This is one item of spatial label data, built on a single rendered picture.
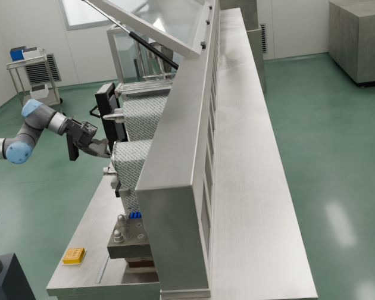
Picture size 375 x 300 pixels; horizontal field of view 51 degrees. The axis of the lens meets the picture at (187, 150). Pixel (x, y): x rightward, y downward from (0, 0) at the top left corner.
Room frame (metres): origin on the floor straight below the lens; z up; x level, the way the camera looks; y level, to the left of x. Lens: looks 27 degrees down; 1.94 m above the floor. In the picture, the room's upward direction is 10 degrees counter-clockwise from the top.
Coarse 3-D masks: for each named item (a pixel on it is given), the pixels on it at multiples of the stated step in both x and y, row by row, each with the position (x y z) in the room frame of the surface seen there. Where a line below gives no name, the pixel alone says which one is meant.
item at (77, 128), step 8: (72, 120) 1.40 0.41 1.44; (64, 128) 1.39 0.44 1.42; (72, 128) 1.40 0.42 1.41; (80, 128) 1.38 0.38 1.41; (88, 128) 1.40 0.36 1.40; (96, 128) 1.43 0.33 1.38; (72, 136) 1.40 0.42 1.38; (80, 136) 1.38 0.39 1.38; (88, 136) 1.38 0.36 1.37; (80, 144) 1.38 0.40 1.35; (88, 144) 1.42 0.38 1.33
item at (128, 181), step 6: (120, 180) 1.34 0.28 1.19; (126, 180) 1.34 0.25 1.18; (132, 180) 1.33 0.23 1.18; (126, 186) 1.34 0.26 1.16; (132, 186) 1.33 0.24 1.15; (132, 192) 1.33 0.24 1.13; (126, 198) 1.34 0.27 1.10; (132, 198) 1.33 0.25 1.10; (126, 204) 1.34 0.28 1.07; (132, 204) 1.34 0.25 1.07; (132, 210) 1.34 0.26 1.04; (138, 210) 1.33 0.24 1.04
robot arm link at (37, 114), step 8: (32, 104) 1.41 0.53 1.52; (40, 104) 1.43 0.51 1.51; (24, 112) 1.40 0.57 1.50; (32, 112) 1.40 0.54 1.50; (40, 112) 1.40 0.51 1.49; (48, 112) 1.41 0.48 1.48; (56, 112) 1.42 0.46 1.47; (32, 120) 1.40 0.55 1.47; (40, 120) 1.40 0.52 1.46; (48, 120) 1.39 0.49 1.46; (40, 128) 1.41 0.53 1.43
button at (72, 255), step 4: (68, 248) 1.32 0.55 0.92; (72, 248) 1.31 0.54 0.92; (76, 248) 1.31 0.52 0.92; (80, 248) 1.30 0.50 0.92; (84, 248) 1.31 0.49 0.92; (68, 252) 1.29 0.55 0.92; (72, 252) 1.29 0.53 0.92; (76, 252) 1.28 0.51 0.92; (80, 252) 1.28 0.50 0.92; (84, 252) 1.30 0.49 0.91; (64, 256) 1.27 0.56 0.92; (68, 256) 1.27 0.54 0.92; (72, 256) 1.26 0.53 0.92; (76, 256) 1.26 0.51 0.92; (80, 256) 1.26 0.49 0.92; (64, 260) 1.25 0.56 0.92; (68, 260) 1.25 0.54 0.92; (72, 260) 1.24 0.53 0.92; (76, 260) 1.24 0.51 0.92; (80, 260) 1.25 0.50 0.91
